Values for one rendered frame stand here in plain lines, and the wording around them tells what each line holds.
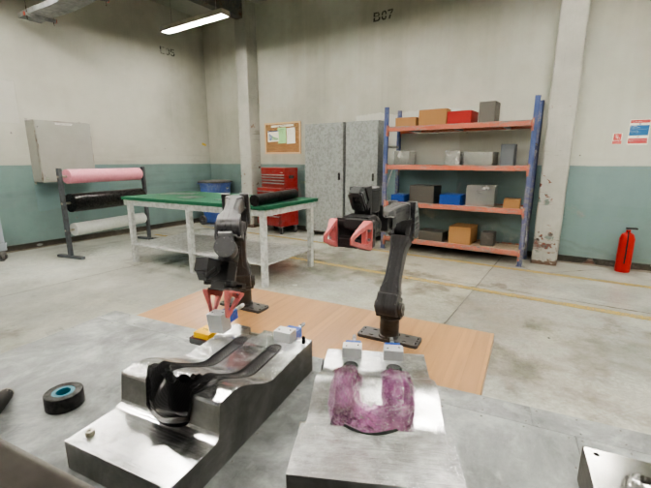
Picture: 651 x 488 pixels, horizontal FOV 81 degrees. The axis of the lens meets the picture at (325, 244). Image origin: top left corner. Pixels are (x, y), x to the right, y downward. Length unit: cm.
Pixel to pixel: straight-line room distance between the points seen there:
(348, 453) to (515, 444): 40
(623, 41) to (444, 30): 220
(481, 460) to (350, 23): 695
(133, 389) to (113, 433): 9
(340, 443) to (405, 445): 11
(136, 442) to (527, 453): 75
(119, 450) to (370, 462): 44
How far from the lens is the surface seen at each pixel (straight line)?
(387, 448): 71
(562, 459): 96
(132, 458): 83
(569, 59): 591
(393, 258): 124
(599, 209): 611
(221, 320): 109
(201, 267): 105
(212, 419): 81
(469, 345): 132
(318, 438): 72
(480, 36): 646
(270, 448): 88
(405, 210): 121
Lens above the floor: 136
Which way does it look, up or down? 12 degrees down
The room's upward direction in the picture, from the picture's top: straight up
